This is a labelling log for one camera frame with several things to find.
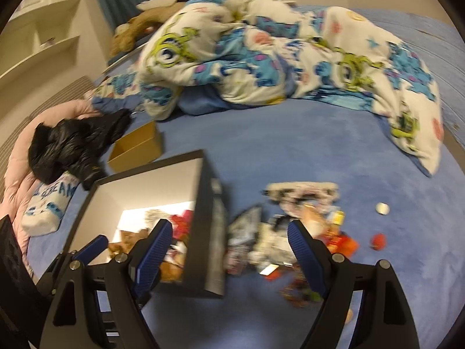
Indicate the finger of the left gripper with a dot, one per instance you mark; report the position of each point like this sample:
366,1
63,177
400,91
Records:
50,279

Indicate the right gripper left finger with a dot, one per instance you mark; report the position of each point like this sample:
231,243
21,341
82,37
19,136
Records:
98,306

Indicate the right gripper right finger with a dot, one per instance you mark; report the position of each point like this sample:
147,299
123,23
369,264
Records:
384,319

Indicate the red strawberry ball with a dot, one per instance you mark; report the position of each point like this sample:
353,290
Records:
378,241

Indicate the dark cardboard sorting box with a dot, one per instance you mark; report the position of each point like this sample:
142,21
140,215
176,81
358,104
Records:
185,193

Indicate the white cartoon print sock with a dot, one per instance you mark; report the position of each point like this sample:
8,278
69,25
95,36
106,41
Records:
48,204

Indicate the blue bed sheet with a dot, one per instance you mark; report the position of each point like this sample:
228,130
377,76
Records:
250,147

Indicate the small white round token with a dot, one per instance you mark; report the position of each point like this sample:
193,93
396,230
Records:
382,208

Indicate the black puffer jacket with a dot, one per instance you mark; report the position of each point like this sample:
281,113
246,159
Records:
75,146

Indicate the small gold cardboard box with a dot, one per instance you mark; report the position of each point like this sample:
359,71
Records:
139,147

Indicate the fluffy black white hair scrunchie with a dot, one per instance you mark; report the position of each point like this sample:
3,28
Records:
291,197

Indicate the brown teddy bear plush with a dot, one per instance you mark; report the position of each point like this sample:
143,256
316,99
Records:
125,35

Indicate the monster cartoon print duvet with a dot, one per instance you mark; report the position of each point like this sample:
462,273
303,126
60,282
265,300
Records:
261,52

